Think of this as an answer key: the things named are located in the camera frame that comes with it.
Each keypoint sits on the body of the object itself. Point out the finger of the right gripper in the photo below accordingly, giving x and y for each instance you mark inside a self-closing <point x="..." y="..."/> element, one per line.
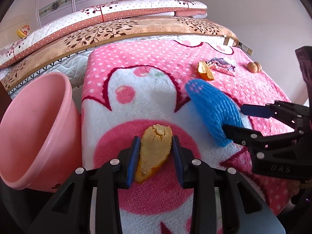
<point x="268" y="110"/>
<point x="243" y="133"/>

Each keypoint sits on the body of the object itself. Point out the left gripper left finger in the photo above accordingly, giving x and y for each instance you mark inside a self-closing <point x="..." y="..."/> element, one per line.
<point x="68" y="210"/>

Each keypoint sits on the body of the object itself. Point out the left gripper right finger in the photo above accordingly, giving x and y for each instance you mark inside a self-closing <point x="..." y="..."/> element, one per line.
<point x="242" y="208"/>

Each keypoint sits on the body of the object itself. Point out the blue foam fruit net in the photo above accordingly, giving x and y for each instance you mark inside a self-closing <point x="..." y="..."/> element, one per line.
<point x="215" y="109"/>

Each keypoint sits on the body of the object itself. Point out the foil snack wrapper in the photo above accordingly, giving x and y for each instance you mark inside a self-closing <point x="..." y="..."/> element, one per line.
<point x="223" y="65"/>

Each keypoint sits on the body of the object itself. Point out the orange peel piece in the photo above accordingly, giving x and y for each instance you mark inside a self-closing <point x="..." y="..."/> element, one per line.
<point x="155" y="149"/>
<point x="204" y="71"/>

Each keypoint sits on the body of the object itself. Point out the pink plastic trash bin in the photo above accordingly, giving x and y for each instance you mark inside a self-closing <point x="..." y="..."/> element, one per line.
<point x="41" y="138"/>

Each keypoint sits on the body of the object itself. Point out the walnut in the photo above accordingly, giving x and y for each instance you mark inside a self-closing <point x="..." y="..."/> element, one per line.
<point x="254" y="67"/>

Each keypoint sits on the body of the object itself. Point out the white power strip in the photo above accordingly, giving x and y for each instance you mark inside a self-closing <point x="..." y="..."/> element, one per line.
<point x="245" y="48"/>

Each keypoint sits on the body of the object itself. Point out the brown leaf pattern bedspread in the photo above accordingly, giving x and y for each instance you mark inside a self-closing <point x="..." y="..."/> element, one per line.
<point x="108" y="32"/>

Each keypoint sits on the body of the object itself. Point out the brown wooden nightstand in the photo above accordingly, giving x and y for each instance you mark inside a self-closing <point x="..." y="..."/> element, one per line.
<point x="5" y="100"/>

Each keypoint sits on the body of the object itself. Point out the pink polka dot blanket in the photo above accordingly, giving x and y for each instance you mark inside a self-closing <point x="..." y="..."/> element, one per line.
<point x="129" y="87"/>

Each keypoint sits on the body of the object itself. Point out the folded pink dotted quilt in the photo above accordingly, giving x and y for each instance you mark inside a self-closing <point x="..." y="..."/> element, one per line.
<point x="90" y="16"/>

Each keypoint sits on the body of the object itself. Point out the yellow toy on bed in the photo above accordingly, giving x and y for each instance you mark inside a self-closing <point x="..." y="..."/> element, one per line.
<point x="24" y="31"/>

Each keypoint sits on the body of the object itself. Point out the cream headboard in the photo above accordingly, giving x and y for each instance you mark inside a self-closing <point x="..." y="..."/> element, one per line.
<point x="9" y="27"/>

